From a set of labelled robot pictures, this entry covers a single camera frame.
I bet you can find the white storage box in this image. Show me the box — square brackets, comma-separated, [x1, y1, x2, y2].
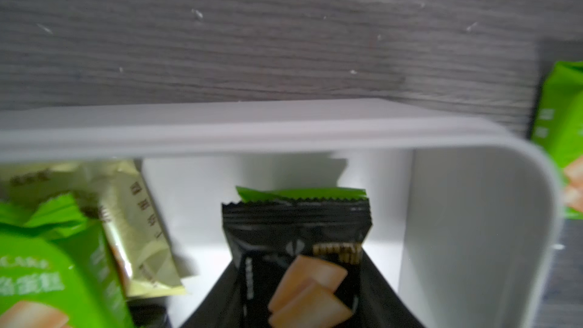
[1, 100, 563, 327]

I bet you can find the black cookie packet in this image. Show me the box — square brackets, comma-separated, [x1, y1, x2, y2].
[129, 305, 172, 328]
[222, 198, 372, 327]

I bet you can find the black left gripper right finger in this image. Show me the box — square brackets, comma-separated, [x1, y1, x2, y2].
[353, 252, 424, 328]

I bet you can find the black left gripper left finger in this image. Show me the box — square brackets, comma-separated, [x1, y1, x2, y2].
[182, 263, 241, 328]

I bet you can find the green cookie packet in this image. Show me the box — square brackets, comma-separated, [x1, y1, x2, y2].
[1, 194, 134, 327]
[531, 61, 582, 220]

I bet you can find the pale yellow cookie packet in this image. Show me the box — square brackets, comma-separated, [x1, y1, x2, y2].
[1, 159, 186, 299]

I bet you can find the green cookie packet hidden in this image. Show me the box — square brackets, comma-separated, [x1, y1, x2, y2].
[236, 186, 368, 203]

